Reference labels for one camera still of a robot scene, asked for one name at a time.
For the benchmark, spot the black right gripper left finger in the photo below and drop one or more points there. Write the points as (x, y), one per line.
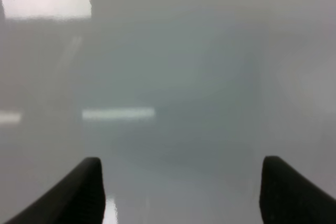
(78, 198)

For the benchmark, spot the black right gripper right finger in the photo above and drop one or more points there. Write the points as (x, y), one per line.
(288, 197)

